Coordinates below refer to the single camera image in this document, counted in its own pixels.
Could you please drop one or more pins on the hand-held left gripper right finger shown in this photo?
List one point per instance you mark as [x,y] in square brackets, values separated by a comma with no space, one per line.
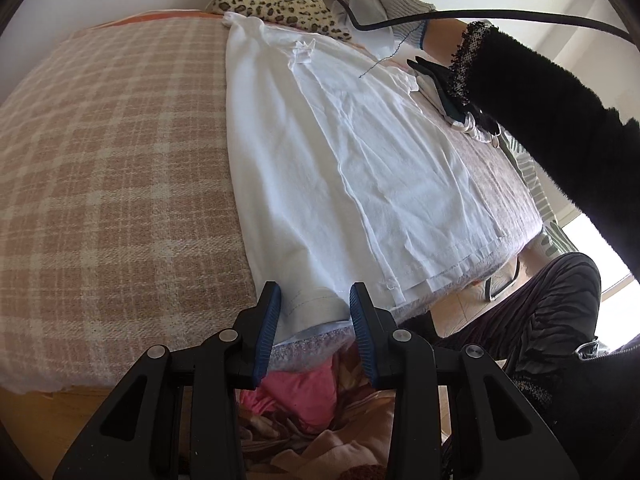
[362,335]

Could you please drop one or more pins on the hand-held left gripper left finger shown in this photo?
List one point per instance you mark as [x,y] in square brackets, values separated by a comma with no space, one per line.
[267,330]

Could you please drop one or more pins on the white garment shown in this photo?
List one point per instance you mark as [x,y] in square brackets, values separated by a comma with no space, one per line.
[350,160]

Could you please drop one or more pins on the person's right forearm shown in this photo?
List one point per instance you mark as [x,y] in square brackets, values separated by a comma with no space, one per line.
[550,110]

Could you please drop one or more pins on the pile of pink clothes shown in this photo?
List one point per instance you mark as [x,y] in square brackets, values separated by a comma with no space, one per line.
[350,440]

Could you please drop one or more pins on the folded black clothes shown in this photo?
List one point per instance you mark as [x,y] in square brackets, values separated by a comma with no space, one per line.
[440,77]

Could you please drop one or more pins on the pile of dark clothes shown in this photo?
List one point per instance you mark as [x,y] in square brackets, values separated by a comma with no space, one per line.
[477,130]

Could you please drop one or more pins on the leopard print cushion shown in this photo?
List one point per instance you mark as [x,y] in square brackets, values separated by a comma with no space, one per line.
[260,0]

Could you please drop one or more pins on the pale lace bed sheet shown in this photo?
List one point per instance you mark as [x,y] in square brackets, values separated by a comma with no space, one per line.
[310,342]

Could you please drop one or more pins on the pink cloth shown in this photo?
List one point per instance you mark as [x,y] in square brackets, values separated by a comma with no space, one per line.
[300,395]

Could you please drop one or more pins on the person's dark striped pants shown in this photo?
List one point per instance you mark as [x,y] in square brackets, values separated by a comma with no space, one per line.
[540,320]

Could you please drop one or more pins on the beige plaid blanket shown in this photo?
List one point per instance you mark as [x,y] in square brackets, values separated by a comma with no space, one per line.
[125,185]

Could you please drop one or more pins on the green patterned cloth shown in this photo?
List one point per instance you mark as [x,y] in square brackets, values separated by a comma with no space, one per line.
[530,170]

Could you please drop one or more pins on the grey metal frame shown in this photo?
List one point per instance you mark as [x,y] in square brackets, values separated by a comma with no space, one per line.
[502,287]

